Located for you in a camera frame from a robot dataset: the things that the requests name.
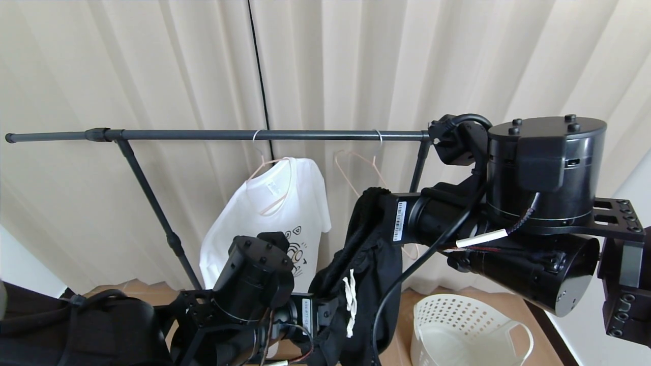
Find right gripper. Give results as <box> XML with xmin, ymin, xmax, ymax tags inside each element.
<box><xmin>381</xmin><ymin>174</ymin><xmax>602</xmax><ymax>317</ymax></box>

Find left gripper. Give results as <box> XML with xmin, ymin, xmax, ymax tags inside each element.
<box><xmin>271</xmin><ymin>296</ymin><xmax>340</xmax><ymax>350</ymax></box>

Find black garment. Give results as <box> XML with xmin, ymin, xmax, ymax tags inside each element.
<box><xmin>308</xmin><ymin>187</ymin><xmax>405</xmax><ymax>366</ymax></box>

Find white printed t-shirt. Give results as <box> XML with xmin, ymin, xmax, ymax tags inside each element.
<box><xmin>199</xmin><ymin>158</ymin><xmax>332</xmax><ymax>359</ymax></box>

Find pink clothes hanger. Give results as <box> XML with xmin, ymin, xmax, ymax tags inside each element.
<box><xmin>334</xmin><ymin>130</ymin><xmax>420</xmax><ymax>261</ymax></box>
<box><xmin>247</xmin><ymin>130</ymin><xmax>295</xmax><ymax>217</ymax></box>

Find white laundry basket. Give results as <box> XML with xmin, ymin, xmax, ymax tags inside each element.
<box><xmin>410</xmin><ymin>294</ymin><xmax>535</xmax><ymax>366</ymax></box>

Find black clothes rack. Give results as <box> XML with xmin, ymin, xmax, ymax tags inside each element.
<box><xmin>5</xmin><ymin>127</ymin><xmax>433</xmax><ymax>290</ymax></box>

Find beige curtain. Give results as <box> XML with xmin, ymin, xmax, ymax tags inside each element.
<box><xmin>0</xmin><ymin>0</ymin><xmax>651</xmax><ymax>295</ymax></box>

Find black cable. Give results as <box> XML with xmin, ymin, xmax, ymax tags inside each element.
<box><xmin>371</xmin><ymin>113</ymin><xmax>494</xmax><ymax>366</ymax></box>
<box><xmin>61</xmin><ymin>289</ymin><xmax>130</xmax><ymax>308</ymax></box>

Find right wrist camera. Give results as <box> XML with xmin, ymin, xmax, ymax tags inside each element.
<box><xmin>427</xmin><ymin>113</ymin><xmax>494</xmax><ymax>166</ymax></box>

